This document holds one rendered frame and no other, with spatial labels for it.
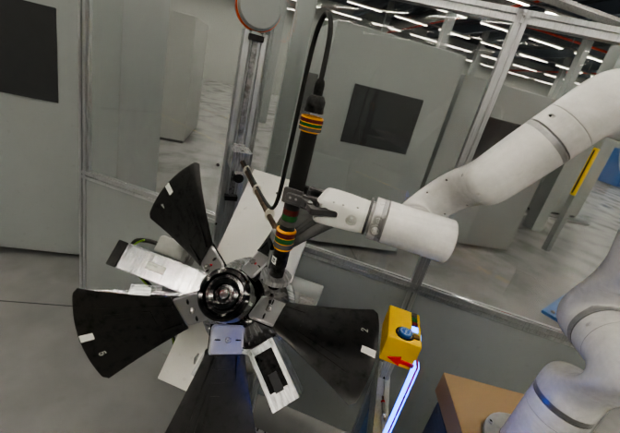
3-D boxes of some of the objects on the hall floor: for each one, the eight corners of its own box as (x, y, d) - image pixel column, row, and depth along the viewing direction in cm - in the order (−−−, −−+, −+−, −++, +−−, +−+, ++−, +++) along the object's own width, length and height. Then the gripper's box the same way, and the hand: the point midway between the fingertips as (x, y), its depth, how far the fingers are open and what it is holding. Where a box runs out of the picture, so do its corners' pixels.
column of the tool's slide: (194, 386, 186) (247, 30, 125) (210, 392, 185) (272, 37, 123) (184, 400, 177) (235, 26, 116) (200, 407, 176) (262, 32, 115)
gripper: (381, 189, 73) (302, 165, 76) (375, 214, 58) (276, 183, 61) (371, 221, 75) (294, 196, 79) (363, 252, 60) (268, 221, 63)
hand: (295, 193), depth 69 cm, fingers closed on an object, 4 cm apart
